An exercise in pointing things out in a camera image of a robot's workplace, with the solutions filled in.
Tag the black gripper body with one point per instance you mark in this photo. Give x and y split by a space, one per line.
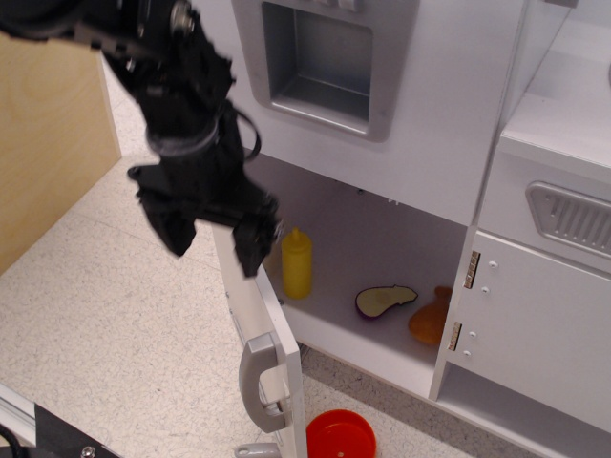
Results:
205 178

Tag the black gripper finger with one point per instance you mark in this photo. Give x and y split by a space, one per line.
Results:
173 228
254 240

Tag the white low fridge door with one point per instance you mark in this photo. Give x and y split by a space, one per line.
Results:
270 372

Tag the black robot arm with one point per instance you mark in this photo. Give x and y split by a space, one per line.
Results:
161 56

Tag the white toy fridge cabinet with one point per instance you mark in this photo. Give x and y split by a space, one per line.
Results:
394 212

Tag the yellow mustard bottle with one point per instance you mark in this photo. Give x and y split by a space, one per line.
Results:
297 253

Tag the toy eggplant half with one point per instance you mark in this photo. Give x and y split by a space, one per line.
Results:
373 302

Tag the light plywood board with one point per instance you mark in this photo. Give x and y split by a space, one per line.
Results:
58 137

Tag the grey ice dispenser panel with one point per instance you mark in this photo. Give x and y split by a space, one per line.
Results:
338 63

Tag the orange toy chicken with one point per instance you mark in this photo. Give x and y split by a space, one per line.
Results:
427 323

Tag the white toy oven cabinet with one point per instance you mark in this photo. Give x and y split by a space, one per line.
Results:
558 132

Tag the white lower cabinet door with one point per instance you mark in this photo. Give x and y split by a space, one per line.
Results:
539 327

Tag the grey vent panel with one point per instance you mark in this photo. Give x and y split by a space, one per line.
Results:
570 218

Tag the grey fridge door handle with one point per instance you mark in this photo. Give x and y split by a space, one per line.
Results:
267 407

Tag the orange measuring cup grey handle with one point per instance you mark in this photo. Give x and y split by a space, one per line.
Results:
334 433

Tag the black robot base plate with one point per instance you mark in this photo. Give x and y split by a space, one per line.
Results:
56 438

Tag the aluminium frame rail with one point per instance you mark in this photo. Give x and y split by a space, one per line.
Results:
18 415

